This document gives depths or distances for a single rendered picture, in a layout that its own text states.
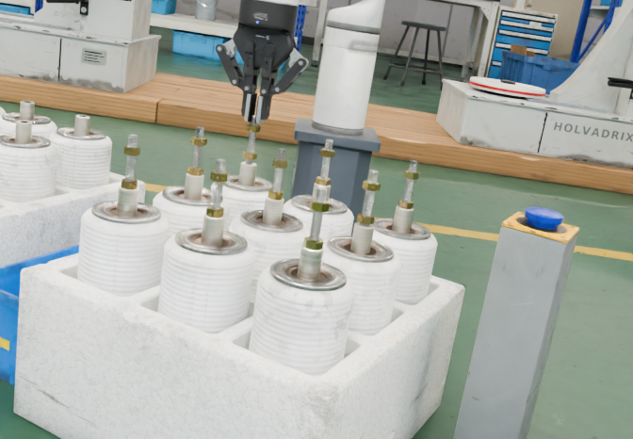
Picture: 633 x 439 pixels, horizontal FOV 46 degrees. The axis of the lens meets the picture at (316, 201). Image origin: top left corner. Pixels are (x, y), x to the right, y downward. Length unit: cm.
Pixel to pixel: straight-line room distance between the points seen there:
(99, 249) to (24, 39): 215
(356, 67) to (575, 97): 192
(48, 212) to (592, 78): 238
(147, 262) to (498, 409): 42
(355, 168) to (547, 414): 49
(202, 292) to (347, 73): 60
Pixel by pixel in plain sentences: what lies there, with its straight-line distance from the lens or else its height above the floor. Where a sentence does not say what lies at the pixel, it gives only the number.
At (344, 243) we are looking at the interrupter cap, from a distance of 84.
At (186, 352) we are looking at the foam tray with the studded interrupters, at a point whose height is 17.
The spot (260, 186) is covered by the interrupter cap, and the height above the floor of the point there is 25.
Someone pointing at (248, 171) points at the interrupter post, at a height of 27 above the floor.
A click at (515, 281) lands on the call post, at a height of 26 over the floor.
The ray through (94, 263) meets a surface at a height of 20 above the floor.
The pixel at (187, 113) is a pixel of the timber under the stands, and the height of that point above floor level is 5.
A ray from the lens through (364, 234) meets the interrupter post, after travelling 82.
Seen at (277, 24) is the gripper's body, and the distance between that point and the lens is 97.
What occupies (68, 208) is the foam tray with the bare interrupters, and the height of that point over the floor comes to 17.
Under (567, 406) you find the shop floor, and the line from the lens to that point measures 118.
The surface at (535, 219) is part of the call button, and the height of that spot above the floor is 32.
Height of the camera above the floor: 51
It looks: 15 degrees down
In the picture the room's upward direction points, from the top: 9 degrees clockwise
